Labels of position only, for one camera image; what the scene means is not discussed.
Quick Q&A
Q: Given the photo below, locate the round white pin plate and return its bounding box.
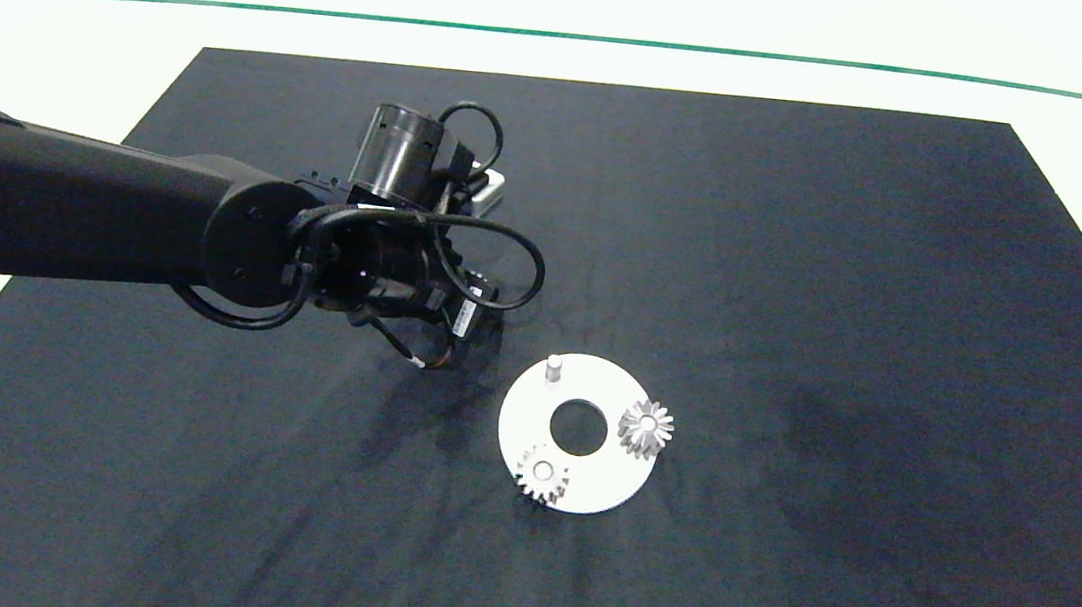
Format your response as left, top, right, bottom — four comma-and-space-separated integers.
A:
490, 345, 669, 523

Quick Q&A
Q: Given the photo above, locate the dark table mat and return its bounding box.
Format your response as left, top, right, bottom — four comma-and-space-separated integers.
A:
0, 17, 1082, 607

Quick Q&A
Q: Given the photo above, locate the thin white-tagged black cable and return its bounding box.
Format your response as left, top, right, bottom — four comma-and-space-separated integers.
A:
362, 310, 460, 376

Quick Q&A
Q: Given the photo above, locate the black cable loop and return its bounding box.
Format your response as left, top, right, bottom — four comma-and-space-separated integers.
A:
432, 99, 508, 182
286, 199, 551, 317
169, 245, 317, 337

